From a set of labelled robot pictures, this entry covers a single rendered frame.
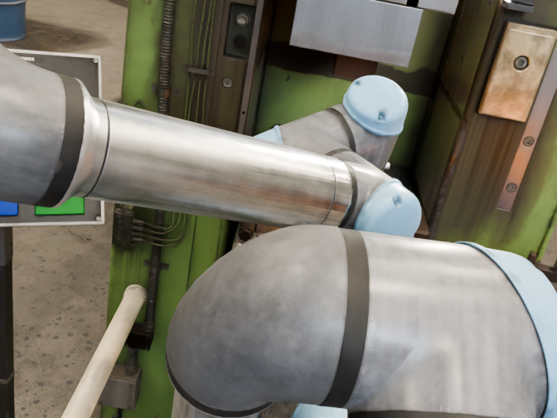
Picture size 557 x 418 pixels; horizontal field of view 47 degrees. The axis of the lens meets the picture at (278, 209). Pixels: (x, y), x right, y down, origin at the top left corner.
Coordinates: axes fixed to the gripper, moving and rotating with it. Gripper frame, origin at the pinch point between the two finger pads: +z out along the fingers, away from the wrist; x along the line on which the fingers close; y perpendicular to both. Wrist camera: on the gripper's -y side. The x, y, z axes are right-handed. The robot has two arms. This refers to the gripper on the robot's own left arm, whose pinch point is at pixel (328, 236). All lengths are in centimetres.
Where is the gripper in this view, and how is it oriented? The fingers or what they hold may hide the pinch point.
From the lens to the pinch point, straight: 105.1
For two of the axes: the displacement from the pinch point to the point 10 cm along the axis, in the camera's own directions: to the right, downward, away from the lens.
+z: -1.1, 5.5, 8.3
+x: 9.8, 1.9, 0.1
